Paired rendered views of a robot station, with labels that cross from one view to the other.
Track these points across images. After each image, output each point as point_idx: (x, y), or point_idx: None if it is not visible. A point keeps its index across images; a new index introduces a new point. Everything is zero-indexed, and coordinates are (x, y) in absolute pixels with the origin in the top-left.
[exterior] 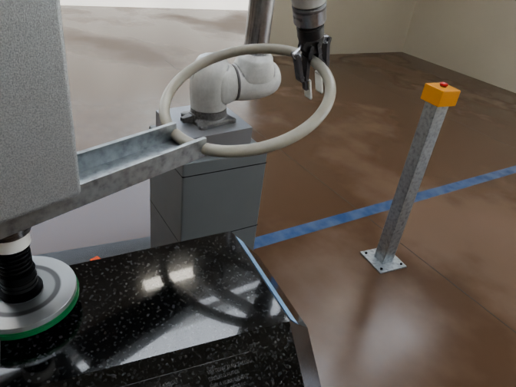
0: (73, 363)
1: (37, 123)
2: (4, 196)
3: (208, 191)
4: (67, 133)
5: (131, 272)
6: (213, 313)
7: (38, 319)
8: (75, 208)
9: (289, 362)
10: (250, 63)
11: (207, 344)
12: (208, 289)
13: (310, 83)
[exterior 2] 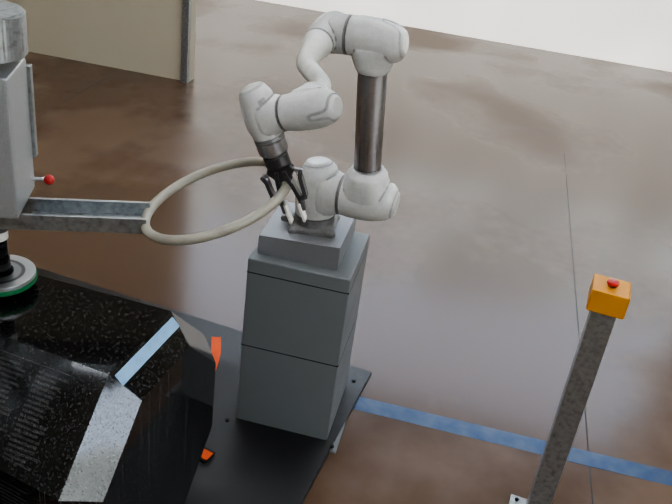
0: None
1: None
2: None
3: (274, 298)
4: (9, 180)
5: (72, 299)
6: (77, 343)
7: None
8: (26, 229)
9: (90, 401)
10: (350, 179)
11: (49, 354)
12: (95, 331)
13: (284, 208)
